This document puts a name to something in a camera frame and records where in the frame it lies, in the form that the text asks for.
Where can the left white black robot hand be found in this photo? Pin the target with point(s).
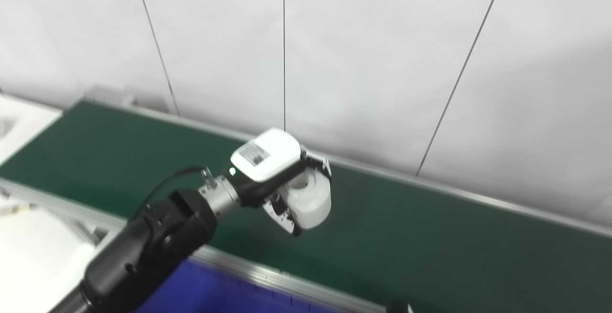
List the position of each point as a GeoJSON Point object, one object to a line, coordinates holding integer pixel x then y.
{"type": "Point", "coordinates": [265, 157]}

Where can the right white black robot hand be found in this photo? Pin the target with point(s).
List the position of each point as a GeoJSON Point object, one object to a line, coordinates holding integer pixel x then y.
{"type": "Point", "coordinates": [399, 307]}

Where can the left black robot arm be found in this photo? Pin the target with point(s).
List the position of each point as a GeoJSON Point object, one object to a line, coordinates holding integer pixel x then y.
{"type": "Point", "coordinates": [153, 241]}

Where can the green conveyor belt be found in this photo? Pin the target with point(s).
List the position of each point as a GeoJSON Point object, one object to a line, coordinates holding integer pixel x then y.
{"type": "Point", "coordinates": [430, 246]}

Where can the blue plastic bin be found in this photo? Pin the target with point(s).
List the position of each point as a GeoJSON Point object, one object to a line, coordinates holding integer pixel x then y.
{"type": "Point", "coordinates": [215, 289]}

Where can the grey conveyor end housing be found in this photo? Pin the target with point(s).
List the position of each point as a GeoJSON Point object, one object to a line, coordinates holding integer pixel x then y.
{"type": "Point", "coordinates": [110, 96]}

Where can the aluminium conveyor support leg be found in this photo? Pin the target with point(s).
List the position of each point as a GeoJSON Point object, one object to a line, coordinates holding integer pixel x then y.
{"type": "Point", "coordinates": [88, 229]}

